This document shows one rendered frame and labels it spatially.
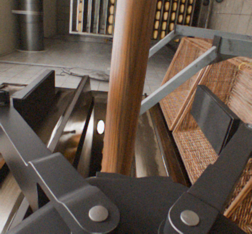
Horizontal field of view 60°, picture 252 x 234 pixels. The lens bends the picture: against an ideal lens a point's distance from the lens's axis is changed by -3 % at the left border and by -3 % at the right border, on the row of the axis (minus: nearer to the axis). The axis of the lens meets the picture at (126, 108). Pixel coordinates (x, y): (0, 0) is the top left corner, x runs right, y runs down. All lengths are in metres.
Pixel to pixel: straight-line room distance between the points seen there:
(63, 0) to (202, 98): 5.17
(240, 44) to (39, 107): 0.54
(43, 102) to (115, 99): 0.06
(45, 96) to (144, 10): 0.10
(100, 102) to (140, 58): 1.65
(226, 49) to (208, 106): 0.44
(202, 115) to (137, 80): 0.06
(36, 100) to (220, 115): 0.13
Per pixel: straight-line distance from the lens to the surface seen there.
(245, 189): 0.74
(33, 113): 0.16
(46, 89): 0.19
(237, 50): 0.63
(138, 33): 0.17
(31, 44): 3.32
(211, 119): 0.18
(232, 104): 1.24
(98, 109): 1.84
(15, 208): 0.67
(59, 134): 0.93
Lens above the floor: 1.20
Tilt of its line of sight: 4 degrees down
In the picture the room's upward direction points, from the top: 85 degrees counter-clockwise
